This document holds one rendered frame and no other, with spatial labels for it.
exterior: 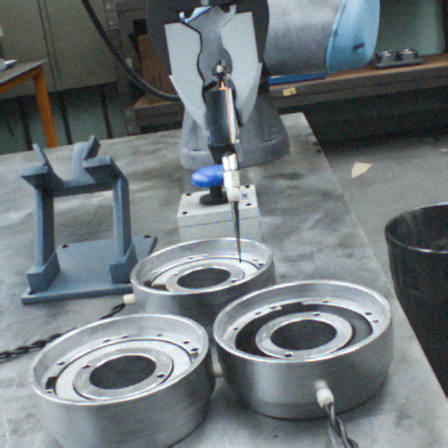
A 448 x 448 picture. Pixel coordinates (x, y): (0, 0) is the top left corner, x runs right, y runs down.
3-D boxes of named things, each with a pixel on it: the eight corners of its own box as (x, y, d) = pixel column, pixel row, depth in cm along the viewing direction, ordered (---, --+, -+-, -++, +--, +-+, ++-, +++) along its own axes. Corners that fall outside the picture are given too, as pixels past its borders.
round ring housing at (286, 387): (216, 351, 50) (207, 295, 48) (368, 324, 50) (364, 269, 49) (231, 441, 40) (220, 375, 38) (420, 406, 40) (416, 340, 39)
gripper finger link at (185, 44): (215, 119, 65) (209, 13, 62) (210, 134, 60) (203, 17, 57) (180, 121, 66) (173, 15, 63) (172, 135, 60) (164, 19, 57)
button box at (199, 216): (264, 254, 65) (257, 201, 63) (184, 265, 65) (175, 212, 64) (261, 225, 73) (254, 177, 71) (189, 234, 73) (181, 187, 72)
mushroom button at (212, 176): (242, 224, 66) (234, 170, 64) (197, 230, 66) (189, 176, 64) (241, 211, 70) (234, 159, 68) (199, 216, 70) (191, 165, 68)
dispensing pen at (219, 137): (217, 254, 55) (198, 52, 59) (224, 266, 59) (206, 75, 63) (246, 250, 54) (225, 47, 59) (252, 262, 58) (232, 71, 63)
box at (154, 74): (230, 93, 390) (220, 21, 378) (138, 107, 388) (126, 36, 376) (224, 83, 428) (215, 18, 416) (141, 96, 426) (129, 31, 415)
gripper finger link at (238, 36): (275, 108, 65) (251, 3, 62) (276, 121, 59) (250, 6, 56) (240, 116, 65) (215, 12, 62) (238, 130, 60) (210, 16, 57)
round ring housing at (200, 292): (275, 277, 60) (269, 229, 59) (284, 337, 50) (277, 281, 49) (148, 293, 61) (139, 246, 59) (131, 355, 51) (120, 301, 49)
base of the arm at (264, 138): (184, 150, 110) (173, 84, 106) (286, 136, 109) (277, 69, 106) (177, 177, 95) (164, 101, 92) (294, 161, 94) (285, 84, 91)
